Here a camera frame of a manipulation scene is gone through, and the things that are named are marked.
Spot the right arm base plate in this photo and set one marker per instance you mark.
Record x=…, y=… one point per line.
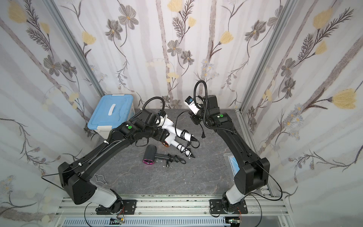
x=222, y=206

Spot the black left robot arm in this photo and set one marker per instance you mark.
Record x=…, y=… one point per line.
x=75, y=177

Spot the white vented cable duct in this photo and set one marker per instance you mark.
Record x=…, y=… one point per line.
x=147, y=222

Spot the dark grey pink hair dryer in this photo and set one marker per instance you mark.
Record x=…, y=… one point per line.
x=151, y=155

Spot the metal wire tongs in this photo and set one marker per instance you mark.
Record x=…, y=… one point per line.
x=100, y=178

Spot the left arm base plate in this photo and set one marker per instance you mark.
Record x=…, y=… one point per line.
x=126, y=207

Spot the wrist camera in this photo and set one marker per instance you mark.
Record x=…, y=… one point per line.
x=150, y=118
x=190, y=103

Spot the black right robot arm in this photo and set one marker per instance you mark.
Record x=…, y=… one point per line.
x=253, y=172

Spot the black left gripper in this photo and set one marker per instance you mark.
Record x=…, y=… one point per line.
x=160, y=132

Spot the blue face mask pack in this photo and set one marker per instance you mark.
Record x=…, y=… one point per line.
x=232, y=165

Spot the blue lid storage box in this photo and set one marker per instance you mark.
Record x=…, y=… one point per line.
x=111, y=112

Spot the white hair dryer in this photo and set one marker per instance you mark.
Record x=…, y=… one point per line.
x=184, y=150
x=166, y=123

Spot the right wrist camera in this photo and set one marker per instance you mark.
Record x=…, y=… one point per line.
x=190, y=103

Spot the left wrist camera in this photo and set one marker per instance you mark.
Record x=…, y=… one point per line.
x=150, y=118

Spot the aluminium rail frame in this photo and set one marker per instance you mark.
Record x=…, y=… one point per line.
x=261, y=212

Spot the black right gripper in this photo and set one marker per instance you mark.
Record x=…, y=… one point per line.
x=195, y=117

